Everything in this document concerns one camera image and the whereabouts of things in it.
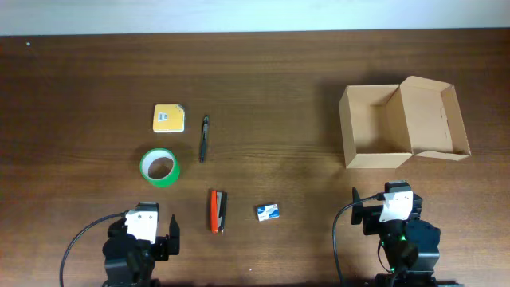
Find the orange black stapler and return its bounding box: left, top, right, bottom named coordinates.
left=210, top=190, right=228, bottom=234

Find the green tape roll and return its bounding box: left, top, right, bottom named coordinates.
left=139, top=148, right=180, bottom=187

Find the blue white staples box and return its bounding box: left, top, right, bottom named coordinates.
left=256, top=204, right=280, bottom=222

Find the brown cardboard box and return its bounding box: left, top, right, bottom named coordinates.
left=339, top=76, right=471, bottom=169

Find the yellow sticky note pad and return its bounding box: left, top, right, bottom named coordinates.
left=152, top=104, right=186, bottom=133

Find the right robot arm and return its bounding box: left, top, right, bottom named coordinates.
left=351, top=180, right=459, bottom=287

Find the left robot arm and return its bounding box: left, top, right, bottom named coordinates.
left=102, top=202, right=180, bottom=287

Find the black pen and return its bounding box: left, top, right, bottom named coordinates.
left=199, top=115, right=210, bottom=163

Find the right black cable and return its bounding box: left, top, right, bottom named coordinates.
left=331, top=192, right=386, bottom=287

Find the black cable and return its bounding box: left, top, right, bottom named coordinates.
left=331, top=192, right=386, bottom=287
left=59, top=212, right=128, bottom=287

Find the left black cable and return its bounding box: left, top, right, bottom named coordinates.
left=59, top=212, right=128, bottom=287

